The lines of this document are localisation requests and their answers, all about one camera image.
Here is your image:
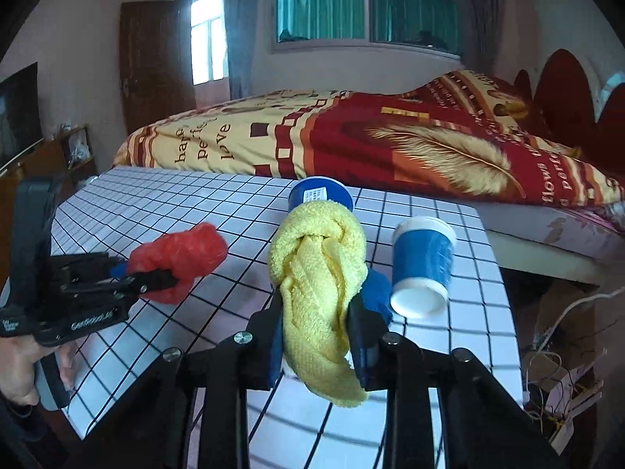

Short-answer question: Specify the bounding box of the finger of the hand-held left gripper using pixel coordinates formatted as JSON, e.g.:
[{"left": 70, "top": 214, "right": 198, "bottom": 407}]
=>
[
  {"left": 114, "top": 270, "right": 179, "bottom": 296},
  {"left": 73, "top": 253, "right": 130, "bottom": 278}
]

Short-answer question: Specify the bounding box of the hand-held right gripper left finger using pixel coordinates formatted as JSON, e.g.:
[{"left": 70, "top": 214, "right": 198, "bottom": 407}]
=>
[{"left": 73, "top": 288, "right": 294, "bottom": 469}]

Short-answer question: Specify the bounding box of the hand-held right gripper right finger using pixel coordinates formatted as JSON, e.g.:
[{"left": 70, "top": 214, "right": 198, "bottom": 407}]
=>
[{"left": 344, "top": 270, "right": 584, "bottom": 469}]

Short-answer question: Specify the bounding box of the red cloth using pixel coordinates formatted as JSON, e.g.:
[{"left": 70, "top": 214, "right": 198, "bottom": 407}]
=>
[{"left": 128, "top": 222, "right": 229, "bottom": 304}]

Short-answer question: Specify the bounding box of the yellow towel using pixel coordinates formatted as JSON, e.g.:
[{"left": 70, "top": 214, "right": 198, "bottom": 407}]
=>
[{"left": 270, "top": 200, "right": 369, "bottom": 407}]

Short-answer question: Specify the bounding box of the blue paper cup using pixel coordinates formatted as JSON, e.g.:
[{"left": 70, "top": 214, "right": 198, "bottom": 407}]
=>
[
  {"left": 391, "top": 217, "right": 457, "bottom": 317},
  {"left": 287, "top": 176, "right": 355, "bottom": 213}
]

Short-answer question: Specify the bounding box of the person's left hand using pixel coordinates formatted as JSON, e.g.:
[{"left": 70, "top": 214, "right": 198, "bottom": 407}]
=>
[{"left": 0, "top": 336, "right": 78, "bottom": 407}]

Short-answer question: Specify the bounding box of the table with checkered tablecloth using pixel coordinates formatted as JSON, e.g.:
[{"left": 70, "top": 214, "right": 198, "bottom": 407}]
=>
[{"left": 49, "top": 166, "right": 525, "bottom": 469}]

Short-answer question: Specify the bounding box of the white plastic bag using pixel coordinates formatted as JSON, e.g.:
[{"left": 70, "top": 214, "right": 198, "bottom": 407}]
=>
[{"left": 68, "top": 129, "right": 93, "bottom": 167}]

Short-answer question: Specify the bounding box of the wooden cabinet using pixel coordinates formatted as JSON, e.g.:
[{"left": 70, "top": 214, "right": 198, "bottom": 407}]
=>
[{"left": 0, "top": 124, "right": 98, "bottom": 274}]

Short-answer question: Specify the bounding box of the black television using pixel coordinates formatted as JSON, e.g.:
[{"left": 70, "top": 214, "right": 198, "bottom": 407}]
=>
[{"left": 0, "top": 63, "right": 45, "bottom": 174}]

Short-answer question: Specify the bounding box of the brown wooden door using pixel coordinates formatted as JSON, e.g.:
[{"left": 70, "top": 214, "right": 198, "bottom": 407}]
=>
[{"left": 120, "top": 0, "right": 196, "bottom": 135}]

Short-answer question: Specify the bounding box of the white router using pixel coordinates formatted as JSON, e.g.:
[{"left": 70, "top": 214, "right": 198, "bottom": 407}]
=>
[{"left": 542, "top": 366, "right": 606, "bottom": 445}]

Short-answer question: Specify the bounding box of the red yellow printed blanket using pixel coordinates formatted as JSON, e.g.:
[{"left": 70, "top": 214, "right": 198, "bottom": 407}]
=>
[{"left": 112, "top": 69, "right": 625, "bottom": 206}]

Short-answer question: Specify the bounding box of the grey mattress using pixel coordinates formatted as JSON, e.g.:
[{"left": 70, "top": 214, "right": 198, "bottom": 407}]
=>
[{"left": 476, "top": 200, "right": 625, "bottom": 274}]

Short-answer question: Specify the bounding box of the bright narrow window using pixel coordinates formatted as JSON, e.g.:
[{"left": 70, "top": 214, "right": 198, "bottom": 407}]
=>
[{"left": 189, "top": 0, "right": 229, "bottom": 86}]

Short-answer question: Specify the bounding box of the grey curtain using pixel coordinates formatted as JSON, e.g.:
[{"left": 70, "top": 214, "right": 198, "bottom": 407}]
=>
[
  {"left": 459, "top": 0, "right": 509, "bottom": 79},
  {"left": 222, "top": 0, "right": 274, "bottom": 101}
]

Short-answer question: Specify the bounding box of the small black object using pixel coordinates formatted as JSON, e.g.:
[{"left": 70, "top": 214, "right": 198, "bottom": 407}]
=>
[{"left": 412, "top": 29, "right": 450, "bottom": 52}]

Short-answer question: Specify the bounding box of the window with green curtain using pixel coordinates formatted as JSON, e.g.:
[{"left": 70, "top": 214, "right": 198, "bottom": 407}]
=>
[{"left": 271, "top": 0, "right": 462, "bottom": 57}]

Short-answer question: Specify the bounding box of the red white headboard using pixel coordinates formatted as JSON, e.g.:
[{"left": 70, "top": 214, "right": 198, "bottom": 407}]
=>
[{"left": 512, "top": 49, "right": 625, "bottom": 157}]

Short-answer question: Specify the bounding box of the tangle of floor cables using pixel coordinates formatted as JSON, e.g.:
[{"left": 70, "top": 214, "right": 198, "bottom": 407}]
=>
[{"left": 522, "top": 347, "right": 562, "bottom": 426}]

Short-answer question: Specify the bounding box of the white bed frame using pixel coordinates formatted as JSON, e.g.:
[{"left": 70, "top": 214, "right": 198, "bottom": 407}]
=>
[{"left": 488, "top": 232, "right": 602, "bottom": 288}]

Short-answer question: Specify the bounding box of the white power cable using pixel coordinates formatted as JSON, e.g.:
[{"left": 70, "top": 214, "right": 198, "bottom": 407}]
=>
[{"left": 532, "top": 287, "right": 625, "bottom": 347}]

